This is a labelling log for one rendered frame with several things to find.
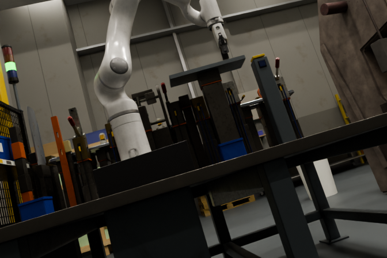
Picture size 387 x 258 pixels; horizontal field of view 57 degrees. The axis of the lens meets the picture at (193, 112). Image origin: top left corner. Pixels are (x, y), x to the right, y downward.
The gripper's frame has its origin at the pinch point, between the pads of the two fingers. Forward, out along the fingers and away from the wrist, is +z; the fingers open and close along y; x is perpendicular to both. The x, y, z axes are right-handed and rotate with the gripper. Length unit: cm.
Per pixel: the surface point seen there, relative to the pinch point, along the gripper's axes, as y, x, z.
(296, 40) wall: 809, -279, -251
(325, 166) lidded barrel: 359, -117, 82
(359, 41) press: 194, -152, -35
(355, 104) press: 225, -137, 23
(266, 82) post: -3.2, -13.9, 20.3
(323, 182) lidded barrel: 357, -107, 102
